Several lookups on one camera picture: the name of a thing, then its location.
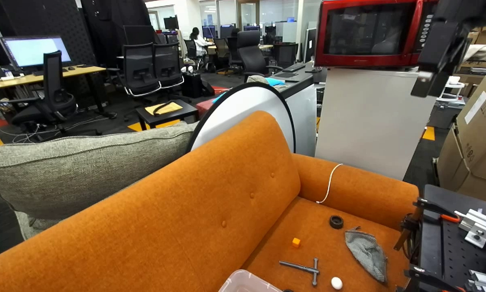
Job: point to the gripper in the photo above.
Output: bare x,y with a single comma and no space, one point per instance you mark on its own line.
469,10

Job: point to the orange block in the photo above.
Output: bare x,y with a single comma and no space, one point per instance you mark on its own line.
296,243

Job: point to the microwave door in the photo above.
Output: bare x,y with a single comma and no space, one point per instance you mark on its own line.
368,32

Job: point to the red microwave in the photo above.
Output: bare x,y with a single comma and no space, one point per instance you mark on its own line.
368,59

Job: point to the stack of cardboard boxes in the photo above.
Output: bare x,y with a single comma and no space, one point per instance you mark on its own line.
478,146

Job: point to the white cabinet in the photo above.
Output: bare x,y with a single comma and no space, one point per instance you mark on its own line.
368,121

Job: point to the black keyboard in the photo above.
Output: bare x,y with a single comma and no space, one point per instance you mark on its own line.
294,67

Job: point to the white desk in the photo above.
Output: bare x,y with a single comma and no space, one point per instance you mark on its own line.
303,109

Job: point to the black and orange clamp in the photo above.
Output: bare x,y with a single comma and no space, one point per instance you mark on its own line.
429,278
433,207

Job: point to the black padded office chair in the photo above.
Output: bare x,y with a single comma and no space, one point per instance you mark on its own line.
251,52

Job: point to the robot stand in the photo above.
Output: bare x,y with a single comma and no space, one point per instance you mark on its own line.
449,251

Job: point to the round white reflector disc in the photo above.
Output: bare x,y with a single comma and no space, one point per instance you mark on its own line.
242,105

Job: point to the grey cloth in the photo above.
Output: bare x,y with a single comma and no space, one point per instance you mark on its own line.
366,251

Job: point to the person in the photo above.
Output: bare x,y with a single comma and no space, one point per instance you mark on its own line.
198,42

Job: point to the black bag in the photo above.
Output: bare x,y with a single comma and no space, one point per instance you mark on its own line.
194,85

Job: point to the small black table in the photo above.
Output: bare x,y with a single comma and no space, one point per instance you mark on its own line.
186,111

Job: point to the white egg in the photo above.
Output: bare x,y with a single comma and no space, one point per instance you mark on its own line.
337,283

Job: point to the metal T-shaped wrench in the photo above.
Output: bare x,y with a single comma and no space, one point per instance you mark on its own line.
303,268

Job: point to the yellow cloth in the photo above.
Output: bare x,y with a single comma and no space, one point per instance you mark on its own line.
170,108

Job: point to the row of black office chairs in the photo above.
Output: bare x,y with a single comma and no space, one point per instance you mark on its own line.
145,69

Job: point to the clear plastic bin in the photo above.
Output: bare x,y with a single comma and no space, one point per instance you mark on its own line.
247,284

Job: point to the orange fabric sofa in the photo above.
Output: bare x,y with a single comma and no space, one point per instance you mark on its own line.
186,223

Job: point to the grey cushion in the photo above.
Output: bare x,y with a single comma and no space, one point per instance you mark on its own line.
84,170

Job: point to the lit monitor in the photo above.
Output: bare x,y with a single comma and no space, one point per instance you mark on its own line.
34,50

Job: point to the wooden desk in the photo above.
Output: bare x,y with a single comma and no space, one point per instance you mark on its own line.
32,78

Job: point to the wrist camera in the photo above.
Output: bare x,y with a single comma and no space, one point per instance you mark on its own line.
439,52

